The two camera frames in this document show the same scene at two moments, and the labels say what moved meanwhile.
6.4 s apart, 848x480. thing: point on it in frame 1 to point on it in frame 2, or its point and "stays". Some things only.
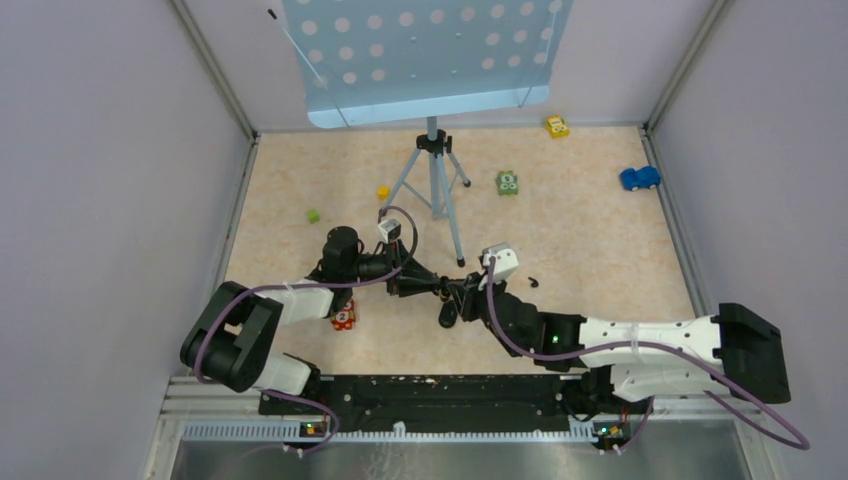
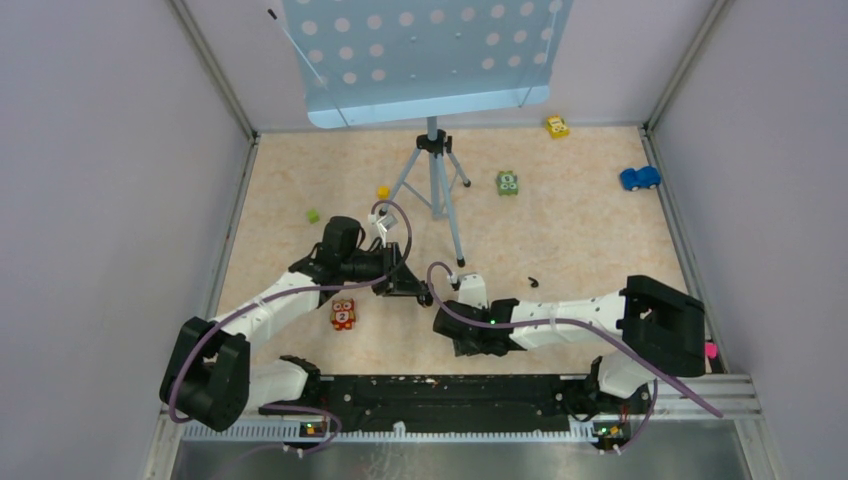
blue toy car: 647,176 stays
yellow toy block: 557,127 stays
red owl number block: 344,318 stays
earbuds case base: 444,293 to 425,299
